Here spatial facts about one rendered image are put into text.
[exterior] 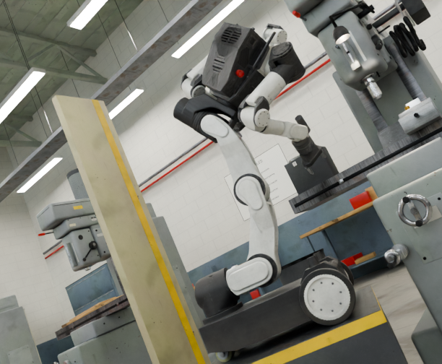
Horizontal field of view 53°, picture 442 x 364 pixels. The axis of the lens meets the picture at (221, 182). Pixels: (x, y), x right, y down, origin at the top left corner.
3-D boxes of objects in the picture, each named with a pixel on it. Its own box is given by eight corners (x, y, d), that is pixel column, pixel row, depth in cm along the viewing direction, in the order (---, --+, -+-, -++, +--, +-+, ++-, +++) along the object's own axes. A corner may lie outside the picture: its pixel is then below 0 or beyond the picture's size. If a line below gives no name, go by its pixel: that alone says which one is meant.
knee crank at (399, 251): (400, 266, 153) (391, 250, 154) (384, 272, 156) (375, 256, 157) (412, 254, 171) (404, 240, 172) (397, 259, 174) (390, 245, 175)
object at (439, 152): (456, 162, 176) (441, 135, 179) (377, 199, 194) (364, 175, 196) (467, 160, 218) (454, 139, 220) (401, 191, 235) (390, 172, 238)
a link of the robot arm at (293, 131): (306, 141, 200) (285, 137, 191) (292, 136, 207) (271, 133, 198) (310, 126, 198) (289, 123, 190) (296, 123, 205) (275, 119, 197)
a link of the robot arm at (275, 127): (284, 138, 192) (250, 133, 181) (268, 133, 200) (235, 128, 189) (289, 113, 190) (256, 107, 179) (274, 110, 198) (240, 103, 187)
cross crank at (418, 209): (437, 219, 151) (419, 189, 154) (404, 233, 157) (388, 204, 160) (443, 214, 164) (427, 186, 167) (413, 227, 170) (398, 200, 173)
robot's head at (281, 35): (271, 43, 200) (282, 27, 200) (257, 40, 207) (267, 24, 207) (279, 52, 205) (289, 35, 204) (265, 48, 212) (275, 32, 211)
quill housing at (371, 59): (382, 61, 205) (349, 6, 212) (343, 87, 215) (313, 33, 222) (391, 68, 221) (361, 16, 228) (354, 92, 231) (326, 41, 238)
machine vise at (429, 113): (440, 115, 183) (427, 93, 185) (405, 133, 190) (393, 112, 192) (446, 123, 213) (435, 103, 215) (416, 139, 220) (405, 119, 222)
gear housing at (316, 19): (351, 1, 208) (341, -15, 210) (308, 34, 220) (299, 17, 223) (370, 19, 236) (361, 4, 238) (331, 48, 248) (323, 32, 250)
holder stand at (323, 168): (334, 177, 225) (317, 143, 230) (298, 196, 236) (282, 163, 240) (341, 177, 236) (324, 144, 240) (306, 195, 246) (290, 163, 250)
